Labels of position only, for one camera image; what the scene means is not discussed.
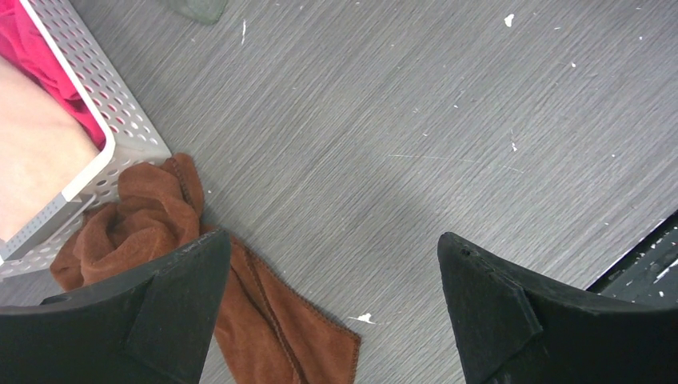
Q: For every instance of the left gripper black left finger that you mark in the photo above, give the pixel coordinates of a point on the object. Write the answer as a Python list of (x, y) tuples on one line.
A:
[(149, 324)]

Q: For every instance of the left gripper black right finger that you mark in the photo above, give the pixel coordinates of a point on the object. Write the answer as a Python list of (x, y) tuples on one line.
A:
[(513, 325)]

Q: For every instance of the brown cloth on table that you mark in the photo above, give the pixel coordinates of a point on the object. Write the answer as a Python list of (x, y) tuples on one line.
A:
[(266, 331)]

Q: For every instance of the white plastic basket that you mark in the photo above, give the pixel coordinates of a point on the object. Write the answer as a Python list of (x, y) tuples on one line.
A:
[(130, 139)]

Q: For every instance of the beige folded cloth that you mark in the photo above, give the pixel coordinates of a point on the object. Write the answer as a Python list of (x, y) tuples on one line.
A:
[(43, 148)]

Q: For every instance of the pink red cloth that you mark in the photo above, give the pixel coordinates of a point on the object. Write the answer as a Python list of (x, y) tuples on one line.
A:
[(23, 46)]

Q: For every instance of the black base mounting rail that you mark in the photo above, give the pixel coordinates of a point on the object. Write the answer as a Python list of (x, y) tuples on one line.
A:
[(647, 274)]

